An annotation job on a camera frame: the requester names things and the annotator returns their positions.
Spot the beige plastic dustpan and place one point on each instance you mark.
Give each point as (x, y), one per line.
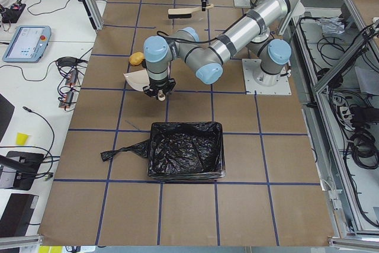
(139, 81)

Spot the beige hand brush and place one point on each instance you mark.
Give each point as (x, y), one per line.
(177, 13)

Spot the black bag lined bin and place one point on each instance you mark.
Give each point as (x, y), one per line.
(180, 151)

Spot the brown potato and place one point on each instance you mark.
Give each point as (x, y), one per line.
(137, 59)

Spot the near teach pendant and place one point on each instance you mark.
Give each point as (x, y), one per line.
(28, 44)

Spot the yellow paper cup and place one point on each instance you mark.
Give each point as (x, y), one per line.
(21, 139)

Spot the black box on desk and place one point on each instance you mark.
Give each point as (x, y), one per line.
(19, 169)

